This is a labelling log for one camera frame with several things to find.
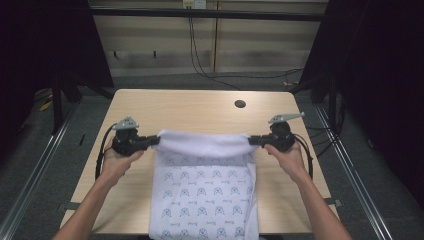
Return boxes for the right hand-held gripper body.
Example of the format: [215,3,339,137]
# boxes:
[265,111,306,153]

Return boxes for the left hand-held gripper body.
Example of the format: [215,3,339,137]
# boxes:
[111,116,152,157]

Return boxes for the white patterned towel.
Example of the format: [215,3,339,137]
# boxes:
[148,129,261,240]

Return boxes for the person's left hand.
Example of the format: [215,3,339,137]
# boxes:
[99,138,145,188]

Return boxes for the person's right hand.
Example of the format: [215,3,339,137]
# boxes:
[264,141,310,185]

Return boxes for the black metal stand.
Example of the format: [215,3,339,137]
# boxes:
[50,75,65,136]
[327,78,338,134]

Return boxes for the yellow object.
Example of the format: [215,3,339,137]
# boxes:
[38,99,54,112]

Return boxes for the black curtain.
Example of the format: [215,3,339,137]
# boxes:
[298,0,424,209]
[0,0,115,161]

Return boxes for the black horizontal metal bar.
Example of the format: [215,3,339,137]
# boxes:
[89,7,326,23]

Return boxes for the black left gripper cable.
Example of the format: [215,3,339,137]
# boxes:
[94,123,118,182]

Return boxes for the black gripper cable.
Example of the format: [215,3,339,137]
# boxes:
[292,133,315,180]
[94,123,118,182]

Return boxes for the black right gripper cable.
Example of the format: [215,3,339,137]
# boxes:
[292,133,315,180]

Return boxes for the black floor cables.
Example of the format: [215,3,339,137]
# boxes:
[305,94,347,158]

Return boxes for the grey strap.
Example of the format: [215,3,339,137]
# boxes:
[323,197,343,208]
[56,201,82,212]

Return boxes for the black wall cable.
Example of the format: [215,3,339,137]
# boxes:
[188,16,305,91]

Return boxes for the metal floor rail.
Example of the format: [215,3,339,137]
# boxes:
[314,104,395,240]
[0,104,78,240]

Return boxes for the white wall socket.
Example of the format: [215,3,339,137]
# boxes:
[182,0,208,10]

